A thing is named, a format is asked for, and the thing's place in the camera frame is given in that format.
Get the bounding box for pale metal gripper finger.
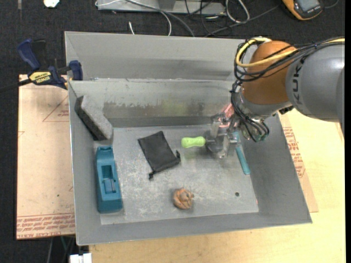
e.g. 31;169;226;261
220;134;239;159
209;124;222;148

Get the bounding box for teal stick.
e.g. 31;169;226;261
235;132;251;175

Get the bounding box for black cloth pouch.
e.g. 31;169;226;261
137;130;182;180

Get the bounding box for grey metal bin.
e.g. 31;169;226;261
64;31;313;247

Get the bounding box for orange toy animal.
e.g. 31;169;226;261
171;187;195;210

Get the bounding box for teal tape dispenser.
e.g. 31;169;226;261
94;145;123;214

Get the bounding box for grey and black sponge block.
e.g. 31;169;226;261
74;95;114;141

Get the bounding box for brown cardboard board, red print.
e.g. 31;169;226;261
16;74;319;241

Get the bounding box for green handled grey tool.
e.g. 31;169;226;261
180;136;225;153

